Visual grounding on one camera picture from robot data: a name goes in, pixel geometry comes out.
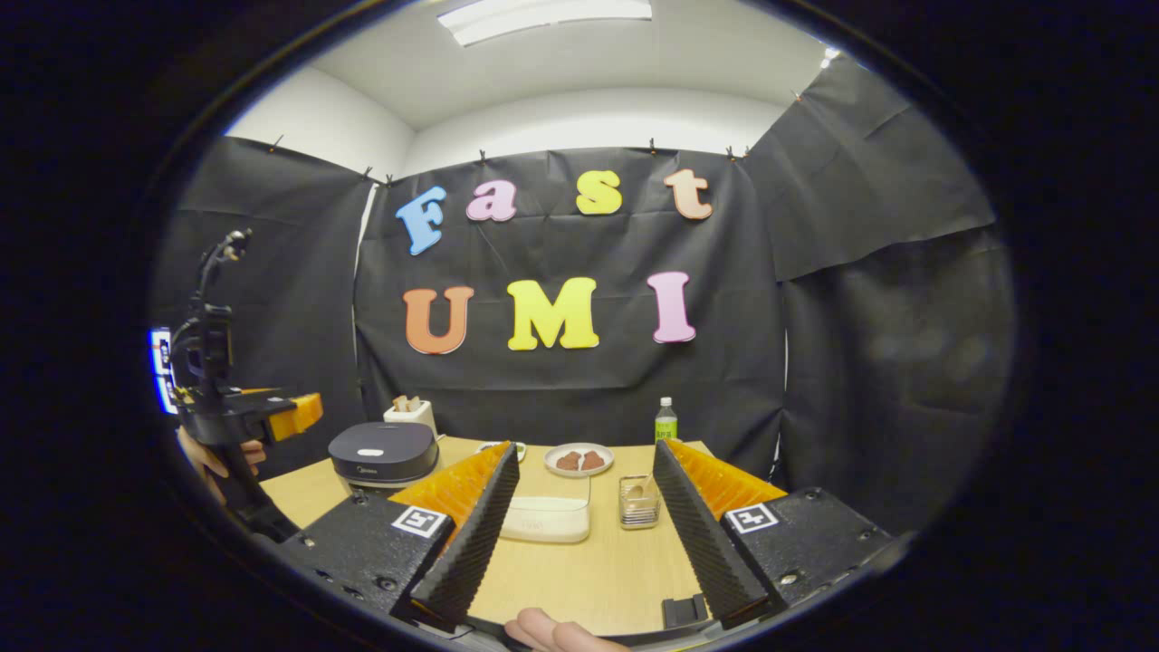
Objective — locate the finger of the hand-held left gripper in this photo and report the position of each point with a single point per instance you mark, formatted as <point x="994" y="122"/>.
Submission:
<point x="299" y="412"/>

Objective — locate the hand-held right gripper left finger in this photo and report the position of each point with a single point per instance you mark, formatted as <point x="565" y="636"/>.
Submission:
<point x="471" y="543"/>

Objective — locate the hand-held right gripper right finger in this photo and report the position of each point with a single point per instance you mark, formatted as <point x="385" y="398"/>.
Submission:
<point x="697" y="534"/>

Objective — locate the transparent slatted chopstick holder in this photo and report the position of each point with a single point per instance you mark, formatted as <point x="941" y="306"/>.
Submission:
<point x="639" y="516"/>

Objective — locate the wooden spoon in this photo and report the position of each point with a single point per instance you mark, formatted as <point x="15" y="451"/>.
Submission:
<point x="639" y="491"/>

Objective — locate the white rice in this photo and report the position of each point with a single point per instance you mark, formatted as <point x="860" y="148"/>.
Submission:
<point x="543" y="523"/>

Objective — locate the computer monitor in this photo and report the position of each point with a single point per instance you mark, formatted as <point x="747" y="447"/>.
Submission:
<point x="161" y="371"/>

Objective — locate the small white sauce tray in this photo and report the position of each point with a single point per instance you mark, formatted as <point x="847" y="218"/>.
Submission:
<point x="522" y="448"/>

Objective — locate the green tea bottle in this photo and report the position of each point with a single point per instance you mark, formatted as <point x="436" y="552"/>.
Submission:
<point x="666" y="426"/>

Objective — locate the brown meat piece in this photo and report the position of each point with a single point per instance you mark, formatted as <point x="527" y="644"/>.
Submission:
<point x="593" y="461"/>
<point x="569" y="462"/>

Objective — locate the white plate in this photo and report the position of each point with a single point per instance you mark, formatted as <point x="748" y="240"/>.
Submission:
<point x="579" y="474"/>

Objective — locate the black backdrop cloth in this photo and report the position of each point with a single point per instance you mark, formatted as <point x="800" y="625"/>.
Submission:
<point x="561" y="389"/>

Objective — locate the ceiling light panel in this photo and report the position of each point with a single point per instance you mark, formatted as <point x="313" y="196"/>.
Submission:
<point x="543" y="18"/>

